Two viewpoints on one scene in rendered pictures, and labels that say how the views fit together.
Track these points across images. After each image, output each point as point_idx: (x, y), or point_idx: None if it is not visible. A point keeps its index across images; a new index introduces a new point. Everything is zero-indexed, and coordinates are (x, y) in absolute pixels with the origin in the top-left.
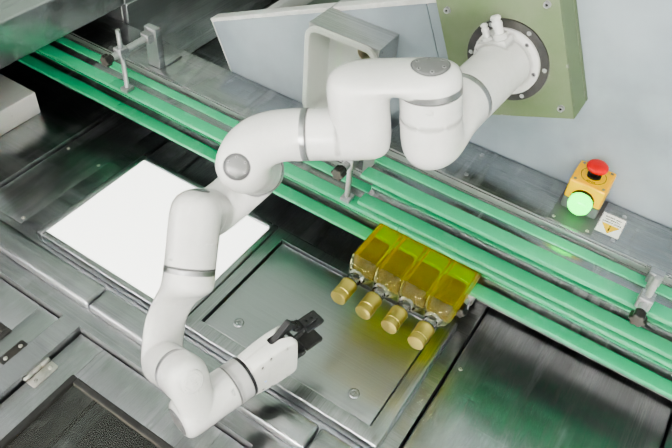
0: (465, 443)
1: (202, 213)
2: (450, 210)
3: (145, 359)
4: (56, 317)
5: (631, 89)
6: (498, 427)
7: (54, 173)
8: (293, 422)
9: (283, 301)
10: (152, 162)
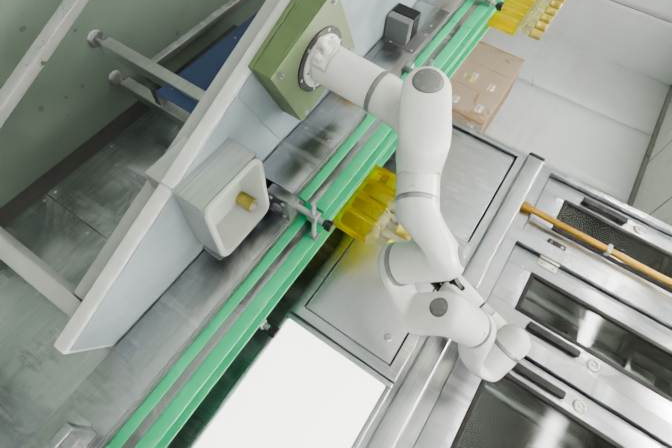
0: (449, 204)
1: (465, 300)
2: (360, 157)
3: (498, 375)
4: None
5: (345, 6)
6: None
7: None
8: None
9: (365, 304)
10: (192, 445)
